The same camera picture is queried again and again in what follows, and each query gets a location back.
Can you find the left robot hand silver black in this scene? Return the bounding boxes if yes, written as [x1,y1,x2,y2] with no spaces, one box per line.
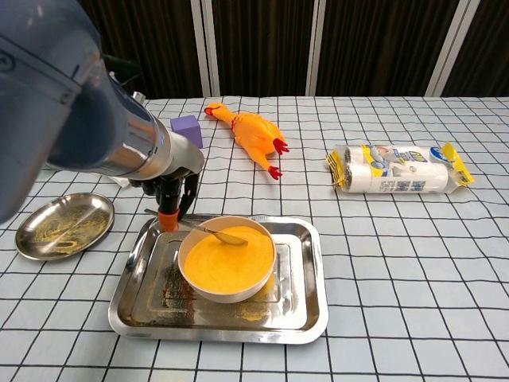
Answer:
[129,133,206,232]

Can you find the small metal spoon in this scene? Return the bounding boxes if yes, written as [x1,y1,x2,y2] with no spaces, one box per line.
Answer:
[143,208,249,246]

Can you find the bowl of yellow powder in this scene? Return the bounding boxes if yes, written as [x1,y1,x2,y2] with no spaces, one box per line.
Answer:
[177,215,277,304]

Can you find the rectangular steel tray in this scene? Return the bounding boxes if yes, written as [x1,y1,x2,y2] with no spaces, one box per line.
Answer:
[107,213,329,345]

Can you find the checkered light blue tablecloth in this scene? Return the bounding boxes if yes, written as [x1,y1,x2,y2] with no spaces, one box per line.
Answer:
[0,95,509,382]

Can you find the purple foam cube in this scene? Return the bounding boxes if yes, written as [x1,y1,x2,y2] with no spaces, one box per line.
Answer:
[170,114,204,150]

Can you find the orange rubber chicken toy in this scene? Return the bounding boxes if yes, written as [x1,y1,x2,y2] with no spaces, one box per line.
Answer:
[204,101,290,181]

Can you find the round steel plate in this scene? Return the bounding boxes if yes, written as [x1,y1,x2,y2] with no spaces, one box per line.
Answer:
[15,192,116,262]

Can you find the white trash bag rolls pack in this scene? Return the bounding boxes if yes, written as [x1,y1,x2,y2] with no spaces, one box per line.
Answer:
[325,142,476,196]

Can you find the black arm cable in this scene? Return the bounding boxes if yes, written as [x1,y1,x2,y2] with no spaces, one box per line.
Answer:
[103,54,141,87]

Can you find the dark folding screen white frame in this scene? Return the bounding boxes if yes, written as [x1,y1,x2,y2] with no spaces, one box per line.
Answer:
[75,0,509,100]

